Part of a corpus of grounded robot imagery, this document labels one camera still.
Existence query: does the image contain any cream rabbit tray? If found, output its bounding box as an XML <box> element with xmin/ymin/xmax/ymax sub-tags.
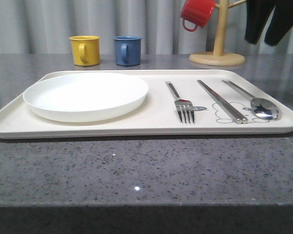
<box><xmin>0</xmin><ymin>70</ymin><xmax>293</xmax><ymax>139</ymax></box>

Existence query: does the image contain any red mug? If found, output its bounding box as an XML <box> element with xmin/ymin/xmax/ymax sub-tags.
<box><xmin>180</xmin><ymin>0</ymin><xmax>216</xmax><ymax>32</ymax></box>

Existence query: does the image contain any silver spoon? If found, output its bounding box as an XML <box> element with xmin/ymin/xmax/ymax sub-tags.
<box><xmin>222</xmin><ymin>79</ymin><xmax>281</xmax><ymax>120</ymax></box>

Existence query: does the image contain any wooden mug tree stand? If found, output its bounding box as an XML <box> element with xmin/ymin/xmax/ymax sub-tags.
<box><xmin>189</xmin><ymin>0</ymin><xmax>246</xmax><ymax>66</ymax></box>

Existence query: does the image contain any white round plate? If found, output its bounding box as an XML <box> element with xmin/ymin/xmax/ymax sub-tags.
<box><xmin>22</xmin><ymin>72</ymin><xmax>149</xmax><ymax>123</ymax></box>

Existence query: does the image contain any grey curtain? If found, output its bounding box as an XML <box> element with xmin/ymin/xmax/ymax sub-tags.
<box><xmin>0</xmin><ymin>0</ymin><xmax>293</xmax><ymax>55</ymax></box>

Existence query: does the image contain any silver fork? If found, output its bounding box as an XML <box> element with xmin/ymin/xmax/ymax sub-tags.
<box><xmin>166</xmin><ymin>81</ymin><xmax>195</xmax><ymax>124</ymax></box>

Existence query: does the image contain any blue mug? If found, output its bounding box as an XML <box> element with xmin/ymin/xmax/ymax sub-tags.
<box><xmin>113</xmin><ymin>36</ymin><xmax>142</xmax><ymax>66</ymax></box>

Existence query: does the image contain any silver chopstick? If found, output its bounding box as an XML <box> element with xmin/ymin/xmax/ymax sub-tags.
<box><xmin>196</xmin><ymin>79</ymin><xmax>243</xmax><ymax>125</ymax></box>
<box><xmin>198</xmin><ymin>79</ymin><xmax>249</xmax><ymax>124</ymax></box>

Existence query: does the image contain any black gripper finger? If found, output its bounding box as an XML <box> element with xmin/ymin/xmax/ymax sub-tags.
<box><xmin>264</xmin><ymin>0</ymin><xmax>293</xmax><ymax>46</ymax></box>
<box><xmin>245</xmin><ymin>0</ymin><xmax>276</xmax><ymax>44</ymax></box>

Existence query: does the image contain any yellow mug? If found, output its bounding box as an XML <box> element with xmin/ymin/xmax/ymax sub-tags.
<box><xmin>69</xmin><ymin>36</ymin><xmax>101</xmax><ymax>66</ymax></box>

